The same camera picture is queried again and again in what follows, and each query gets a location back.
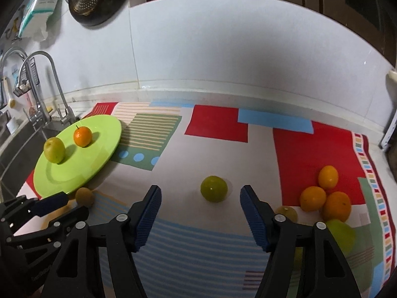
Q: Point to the brown kiwi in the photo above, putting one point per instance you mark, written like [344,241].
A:
[84,196]

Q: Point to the white plastic rack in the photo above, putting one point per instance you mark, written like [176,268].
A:
[389,130]

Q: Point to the steel sink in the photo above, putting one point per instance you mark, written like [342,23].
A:
[18,155]

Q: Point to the small tangerine with stem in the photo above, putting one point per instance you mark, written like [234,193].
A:
[82,137]

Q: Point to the light green apple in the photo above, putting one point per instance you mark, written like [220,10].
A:
[343,236]

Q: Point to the yellow-green citrus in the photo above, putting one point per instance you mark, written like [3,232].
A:
[289,212]

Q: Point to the cream spoon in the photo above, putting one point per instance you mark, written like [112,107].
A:
[10,101]

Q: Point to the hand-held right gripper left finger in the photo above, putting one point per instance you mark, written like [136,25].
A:
[149,217]

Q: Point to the yellow-green apple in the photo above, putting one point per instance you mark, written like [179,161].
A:
[54,150]

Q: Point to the orange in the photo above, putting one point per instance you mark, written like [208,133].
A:
[337,206]
[312,198]
[328,177]

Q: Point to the green citrus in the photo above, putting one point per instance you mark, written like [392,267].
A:
[214,188]

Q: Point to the colourful patterned mat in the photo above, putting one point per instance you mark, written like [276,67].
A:
[217,161]

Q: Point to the steel kitchen faucet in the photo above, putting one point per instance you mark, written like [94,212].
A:
[59,90]

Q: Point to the green plate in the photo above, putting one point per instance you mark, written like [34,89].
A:
[93,158]

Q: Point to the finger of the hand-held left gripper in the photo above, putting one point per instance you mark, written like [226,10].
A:
[76,215]
[51,203]

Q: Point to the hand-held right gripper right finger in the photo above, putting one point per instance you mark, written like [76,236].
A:
[252,220]

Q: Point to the tissue pack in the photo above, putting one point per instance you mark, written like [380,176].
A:
[37,12]

